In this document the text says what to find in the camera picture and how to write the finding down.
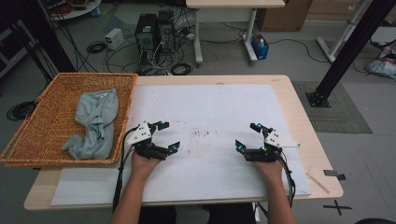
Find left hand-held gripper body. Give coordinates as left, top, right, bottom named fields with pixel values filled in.
left=125, top=120, right=169, bottom=161

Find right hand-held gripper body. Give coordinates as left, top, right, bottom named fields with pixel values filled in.
left=243, top=128, right=302, bottom=163

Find grey printed T-shirt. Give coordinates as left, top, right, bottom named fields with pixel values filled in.
left=61, top=88, right=120, bottom=161

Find wicker basket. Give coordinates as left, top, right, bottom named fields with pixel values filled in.
left=0, top=72, right=139, bottom=168

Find person's left hand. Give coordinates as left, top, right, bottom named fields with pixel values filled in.
left=130, top=150, right=163, bottom=183

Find person's right hand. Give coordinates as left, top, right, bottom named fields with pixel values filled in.
left=251, top=156, right=285, bottom=184

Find white foam mat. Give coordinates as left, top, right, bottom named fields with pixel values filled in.
left=49, top=83, right=312, bottom=207

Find thin wooden stick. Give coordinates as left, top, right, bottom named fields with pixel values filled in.
left=305, top=172, right=331, bottom=194

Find black tape piece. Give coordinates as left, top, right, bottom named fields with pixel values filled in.
left=322, top=169, right=347, bottom=181

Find person's dark pants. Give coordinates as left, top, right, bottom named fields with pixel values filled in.
left=138, top=203, right=258, bottom=224

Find grey floor mat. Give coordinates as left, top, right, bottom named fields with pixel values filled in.
left=291, top=80, right=374, bottom=134

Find blue box with bottle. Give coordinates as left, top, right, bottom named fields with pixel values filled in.
left=250, top=33, right=270, bottom=61

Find large black computer tower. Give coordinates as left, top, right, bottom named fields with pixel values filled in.
left=134, top=13, right=158, bottom=66

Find black tape cross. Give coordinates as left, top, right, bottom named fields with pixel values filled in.
left=322, top=200, right=353, bottom=217

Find small black computer tower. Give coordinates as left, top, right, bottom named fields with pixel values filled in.
left=157, top=9, right=176, bottom=54

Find white power supply box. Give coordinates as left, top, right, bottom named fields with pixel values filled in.
left=104, top=27, right=125, bottom=50

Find cardboard box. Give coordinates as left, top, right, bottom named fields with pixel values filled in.
left=255, top=0, right=314, bottom=33

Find white metal stand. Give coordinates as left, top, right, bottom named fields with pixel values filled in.
left=316, top=0, right=372, bottom=64

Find white-legged desk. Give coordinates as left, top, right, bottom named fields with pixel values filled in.
left=185, top=0, right=287, bottom=65

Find dark rounded object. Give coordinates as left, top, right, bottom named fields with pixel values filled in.
left=354, top=217, right=396, bottom=224

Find white plastic bag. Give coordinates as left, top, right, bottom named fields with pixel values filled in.
left=364, top=46, right=396, bottom=82

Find round white table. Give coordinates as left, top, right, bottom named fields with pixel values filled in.
left=38, top=0, right=102, bottom=22

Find dark metal rack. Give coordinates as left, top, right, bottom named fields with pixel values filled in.
left=0, top=18, right=41, bottom=78

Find left hand-held gripper cable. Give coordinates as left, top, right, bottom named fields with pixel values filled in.
left=112, top=124, right=141, bottom=213

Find hand-held gripper cable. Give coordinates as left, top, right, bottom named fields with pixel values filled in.
left=276, top=152, right=297, bottom=209
left=112, top=124, right=141, bottom=213

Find right hand-held gripper cable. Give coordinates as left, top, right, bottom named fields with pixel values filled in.
left=276, top=152, right=297, bottom=209

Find small black cable coil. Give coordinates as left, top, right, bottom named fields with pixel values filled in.
left=86, top=40, right=107, bottom=54
left=170, top=62, right=193, bottom=77

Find black metal post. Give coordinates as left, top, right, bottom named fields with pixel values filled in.
left=12, top=0, right=78, bottom=74
left=305, top=0, right=396, bottom=108

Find large black cable coil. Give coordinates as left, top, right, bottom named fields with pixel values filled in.
left=6, top=100, right=38, bottom=121

